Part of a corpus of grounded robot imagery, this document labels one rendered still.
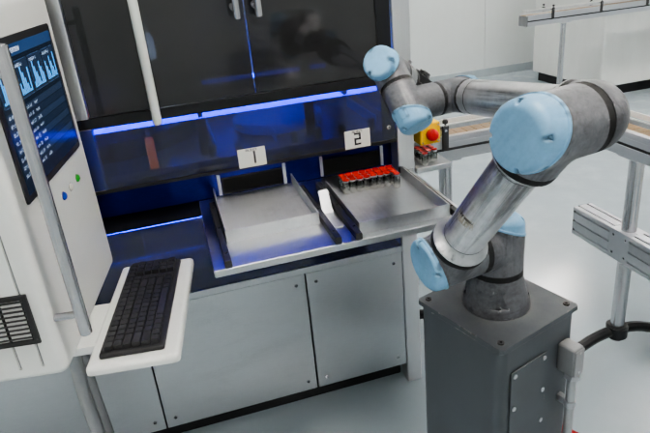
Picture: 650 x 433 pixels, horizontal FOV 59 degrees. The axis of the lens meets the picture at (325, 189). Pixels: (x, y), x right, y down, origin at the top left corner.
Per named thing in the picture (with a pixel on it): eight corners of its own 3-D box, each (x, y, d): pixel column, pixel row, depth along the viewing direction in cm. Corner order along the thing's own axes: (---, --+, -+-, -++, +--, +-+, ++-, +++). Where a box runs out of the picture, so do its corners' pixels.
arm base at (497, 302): (544, 303, 131) (546, 265, 128) (499, 330, 124) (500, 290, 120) (492, 277, 143) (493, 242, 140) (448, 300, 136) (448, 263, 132)
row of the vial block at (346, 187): (341, 192, 179) (340, 179, 177) (396, 182, 183) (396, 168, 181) (344, 194, 177) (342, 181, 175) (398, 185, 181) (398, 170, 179)
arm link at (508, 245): (536, 268, 127) (540, 212, 122) (489, 286, 122) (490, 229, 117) (498, 246, 137) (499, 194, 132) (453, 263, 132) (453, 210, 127)
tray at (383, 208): (325, 189, 182) (324, 180, 181) (401, 175, 188) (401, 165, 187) (360, 234, 152) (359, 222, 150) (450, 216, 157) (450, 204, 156)
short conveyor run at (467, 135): (404, 170, 202) (402, 128, 196) (388, 158, 216) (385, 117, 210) (572, 138, 217) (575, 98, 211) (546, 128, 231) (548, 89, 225)
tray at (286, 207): (214, 197, 185) (212, 187, 183) (292, 183, 191) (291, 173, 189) (226, 243, 154) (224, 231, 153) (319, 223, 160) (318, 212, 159)
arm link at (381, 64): (369, 88, 121) (354, 55, 123) (390, 100, 130) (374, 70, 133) (401, 68, 118) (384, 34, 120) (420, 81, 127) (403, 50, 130)
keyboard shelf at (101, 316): (96, 278, 164) (93, 271, 163) (194, 264, 166) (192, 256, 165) (47, 386, 122) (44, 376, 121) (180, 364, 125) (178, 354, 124)
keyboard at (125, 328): (131, 269, 161) (129, 261, 160) (181, 261, 163) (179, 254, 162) (99, 360, 124) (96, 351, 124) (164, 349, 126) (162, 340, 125)
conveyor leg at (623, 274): (598, 333, 229) (617, 152, 200) (616, 328, 231) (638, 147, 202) (613, 346, 221) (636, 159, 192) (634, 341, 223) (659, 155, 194)
